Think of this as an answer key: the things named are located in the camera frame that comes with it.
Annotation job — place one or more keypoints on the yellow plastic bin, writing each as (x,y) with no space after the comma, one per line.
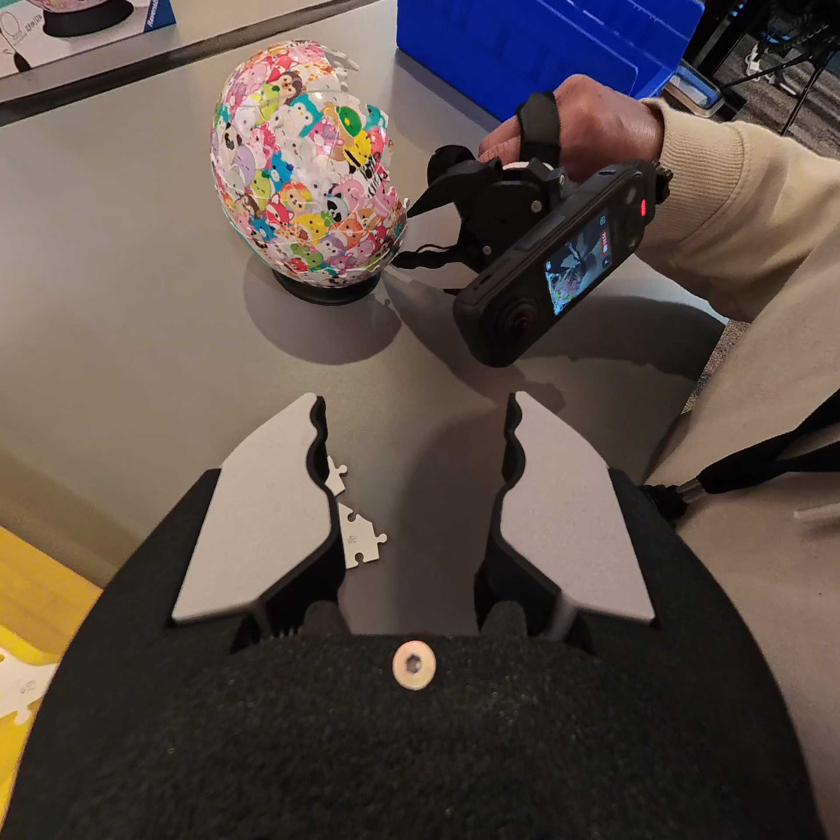
(40,630)

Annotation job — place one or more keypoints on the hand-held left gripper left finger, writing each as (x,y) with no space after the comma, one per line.
(256,538)

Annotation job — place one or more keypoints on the beige hoodie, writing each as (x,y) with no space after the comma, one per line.
(775,591)

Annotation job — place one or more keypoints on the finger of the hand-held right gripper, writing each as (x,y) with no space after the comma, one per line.
(427,256)
(444,194)

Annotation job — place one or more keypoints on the white puzzle piece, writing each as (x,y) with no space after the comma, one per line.
(336,475)
(358,538)
(20,689)

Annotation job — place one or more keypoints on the black ball stand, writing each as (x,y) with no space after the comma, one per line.
(328,289)

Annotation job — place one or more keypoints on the person's right hand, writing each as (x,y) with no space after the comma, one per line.
(584,125)

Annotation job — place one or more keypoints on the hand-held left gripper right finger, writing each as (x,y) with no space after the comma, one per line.
(578,538)

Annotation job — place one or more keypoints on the person's right forearm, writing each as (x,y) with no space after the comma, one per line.
(742,223)

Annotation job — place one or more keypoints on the puzzle box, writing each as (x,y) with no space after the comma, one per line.
(72,26)

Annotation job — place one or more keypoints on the blue plastic bin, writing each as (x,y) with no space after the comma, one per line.
(551,46)

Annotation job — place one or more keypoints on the colourful puzzle ball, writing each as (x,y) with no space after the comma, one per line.
(302,158)

